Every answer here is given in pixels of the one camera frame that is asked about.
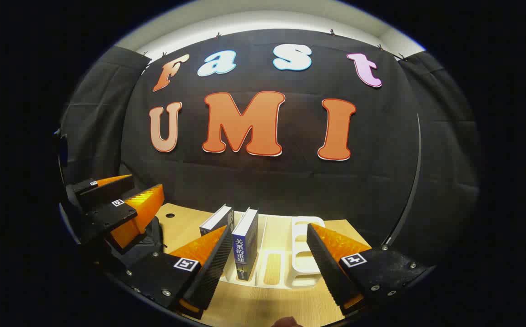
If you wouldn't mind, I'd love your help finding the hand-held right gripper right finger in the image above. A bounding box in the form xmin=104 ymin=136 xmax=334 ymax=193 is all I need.
xmin=307 ymin=223 xmax=435 ymax=317

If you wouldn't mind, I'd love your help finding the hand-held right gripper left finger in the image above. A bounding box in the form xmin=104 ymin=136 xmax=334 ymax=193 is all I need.
xmin=120 ymin=225 xmax=235 ymax=320

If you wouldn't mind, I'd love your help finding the white bookshelf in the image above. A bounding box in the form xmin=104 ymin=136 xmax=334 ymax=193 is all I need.
xmin=220 ymin=213 xmax=332 ymax=289

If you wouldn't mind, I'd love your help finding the blue cover book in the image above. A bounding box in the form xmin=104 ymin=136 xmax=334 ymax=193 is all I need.
xmin=231 ymin=208 xmax=259 ymax=282

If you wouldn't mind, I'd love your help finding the grey portrait cover book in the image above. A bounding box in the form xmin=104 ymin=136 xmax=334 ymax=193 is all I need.
xmin=199 ymin=204 xmax=235 ymax=237

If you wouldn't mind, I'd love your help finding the black schoolbag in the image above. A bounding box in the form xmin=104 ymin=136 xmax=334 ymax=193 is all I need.
xmin=104 ymin=216 xmax=166 ymax=268

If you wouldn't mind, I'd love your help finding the black backdrop cloth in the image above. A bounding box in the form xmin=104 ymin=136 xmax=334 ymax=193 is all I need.
xmin=61 ymin=28 xmax=479 ymax=255

